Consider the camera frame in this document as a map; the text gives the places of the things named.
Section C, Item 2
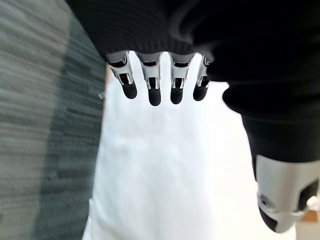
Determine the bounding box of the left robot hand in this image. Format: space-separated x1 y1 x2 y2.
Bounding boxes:
65 0 320 234

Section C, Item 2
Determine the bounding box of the white bed sheet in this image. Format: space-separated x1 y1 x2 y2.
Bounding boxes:
81 51 297 240

